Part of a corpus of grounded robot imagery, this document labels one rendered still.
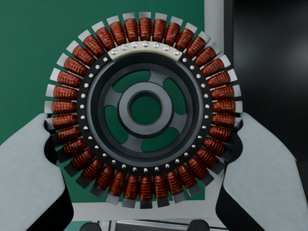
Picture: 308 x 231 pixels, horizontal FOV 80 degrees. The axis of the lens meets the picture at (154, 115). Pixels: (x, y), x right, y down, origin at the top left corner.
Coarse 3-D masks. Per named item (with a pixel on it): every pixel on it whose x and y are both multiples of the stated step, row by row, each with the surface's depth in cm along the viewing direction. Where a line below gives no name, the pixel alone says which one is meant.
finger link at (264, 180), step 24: (240, 144) 9; (264, 144) 9; (240, 168) 7; (264, 168) 7; (288, 168) 7; (240, 192) 6; (264, 192) 6; (288, 192) 6; (240, 216) 6; (264, 216) 6; (288, 216) 6
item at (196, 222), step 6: (90, 222) 5; (192, 222) 5; (198, 222) 5; (204, 222) 5; (84, 228) 5; (90, 228) 5; (96, 228) 5; (192, 228) 5; (198, 228) 5; (204, 228) 5
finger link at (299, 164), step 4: (296, 160) 8; (296, 164) 8; (300, 164) 8; (304, 164) 8; (300, 168) 7; (304, 168) 7; (300, 172) 7; (304, 172) 7; (300, 176) 7; (304, 176) 7; (304, 180) 7; (304, 184) 7; (304, 188) 7; (304, 192) 6
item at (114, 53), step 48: (96, 48) 10; (144, 48) 10; (192, 48) 10; (48, 96) 10; (96, 96) 11; (144, 96) 13; (192, 96) 12; (240, 96) 11; (96, 144) 10; (192, 144) 10; (96, 192) 10; (144, 192) 10; (192, 192) 10
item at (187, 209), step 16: (208, 0) 19; (208, 16) 19; (208, 32) 19; (208, 192) 19; (80, 208) 19; (96, 208) 19; (112, 208) 19; (128, 208) 19; (160, 208) 19; (176, 208) 19; (192, 208) 19; (208, 208) 19
